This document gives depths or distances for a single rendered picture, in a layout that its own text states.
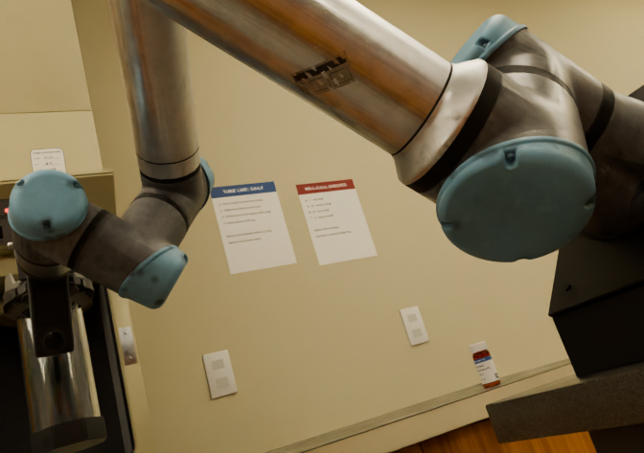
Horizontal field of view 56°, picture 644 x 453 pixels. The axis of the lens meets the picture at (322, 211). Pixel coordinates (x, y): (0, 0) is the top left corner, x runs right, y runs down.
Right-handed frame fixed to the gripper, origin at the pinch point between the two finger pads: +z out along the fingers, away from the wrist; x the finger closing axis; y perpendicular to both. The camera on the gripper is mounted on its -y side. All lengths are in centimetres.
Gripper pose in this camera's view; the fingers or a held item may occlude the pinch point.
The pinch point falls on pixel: (49, 311)
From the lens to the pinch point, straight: 100.5
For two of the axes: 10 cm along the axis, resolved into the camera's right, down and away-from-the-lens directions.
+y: -2.9, -9.0, 3.2
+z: -3.8, 4.2, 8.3
